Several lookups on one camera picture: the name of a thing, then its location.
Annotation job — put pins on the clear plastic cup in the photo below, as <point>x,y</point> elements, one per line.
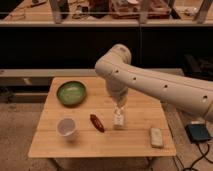
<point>66,128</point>

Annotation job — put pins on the white small bottle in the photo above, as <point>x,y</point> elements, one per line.
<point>119,118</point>

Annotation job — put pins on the green bowl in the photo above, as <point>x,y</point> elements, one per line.
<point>71,93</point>

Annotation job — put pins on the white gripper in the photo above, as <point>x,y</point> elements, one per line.
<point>118,91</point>

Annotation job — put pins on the dark blue foot pedal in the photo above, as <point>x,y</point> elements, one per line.
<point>197,133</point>

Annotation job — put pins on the wooden table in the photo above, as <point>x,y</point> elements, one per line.
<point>141,114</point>

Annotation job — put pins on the red-brown chili snack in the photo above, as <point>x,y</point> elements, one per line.
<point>97,123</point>

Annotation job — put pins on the white sponge block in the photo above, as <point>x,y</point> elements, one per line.
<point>156,138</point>

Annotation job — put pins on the wooden shelf with clutter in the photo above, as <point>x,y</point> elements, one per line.
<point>106,13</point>

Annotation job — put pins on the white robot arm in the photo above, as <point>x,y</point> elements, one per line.
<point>194,96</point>

